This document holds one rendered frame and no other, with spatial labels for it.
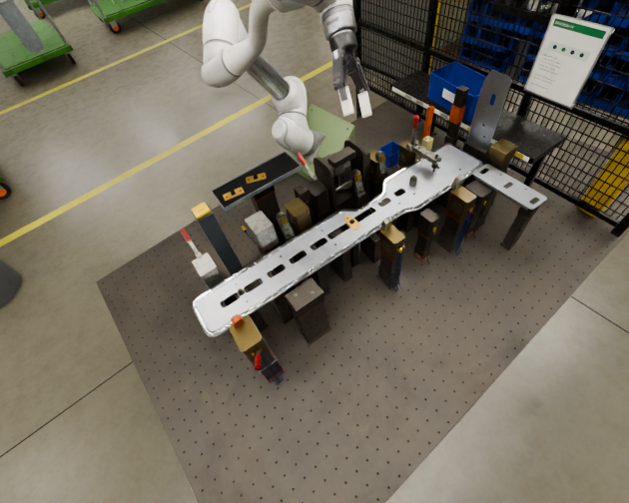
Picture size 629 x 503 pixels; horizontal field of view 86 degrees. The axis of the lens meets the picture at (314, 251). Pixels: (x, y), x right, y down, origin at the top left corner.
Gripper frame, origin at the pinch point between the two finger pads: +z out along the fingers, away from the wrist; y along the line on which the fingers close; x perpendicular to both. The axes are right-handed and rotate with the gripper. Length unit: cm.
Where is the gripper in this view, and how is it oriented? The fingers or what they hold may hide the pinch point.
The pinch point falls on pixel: (357, 111)
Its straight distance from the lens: 106.5
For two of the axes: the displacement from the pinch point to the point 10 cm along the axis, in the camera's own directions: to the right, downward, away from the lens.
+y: -5.0, 2.9, -8.2
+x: 8.3, -1.1, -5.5
